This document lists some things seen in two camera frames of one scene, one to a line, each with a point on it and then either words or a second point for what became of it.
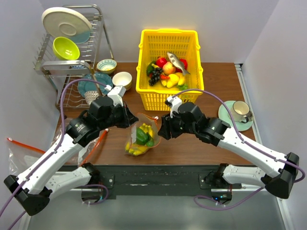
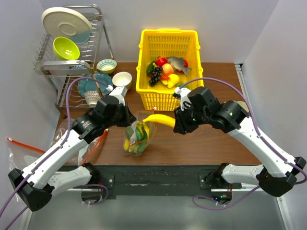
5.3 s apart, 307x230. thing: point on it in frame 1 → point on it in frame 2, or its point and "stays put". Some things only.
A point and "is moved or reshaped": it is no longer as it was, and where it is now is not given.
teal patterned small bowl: x=107 y=66 stays put
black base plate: x=159 y=179 stays put
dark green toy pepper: x=150 y=69 stays put
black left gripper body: x=119 y=117 stays put
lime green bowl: x=65 y=49 stays put
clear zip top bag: x=145 y=133 is moved or reshaped
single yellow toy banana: x=182 y=79 → x=160 y=119
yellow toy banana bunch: x=137 y=150 is moved or reshaped
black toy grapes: x=155 y=75 stays put
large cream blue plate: x=63 y=22 stays put
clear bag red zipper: x=20 y=155 stays put
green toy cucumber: x=150 y=143 → x=141 y=146
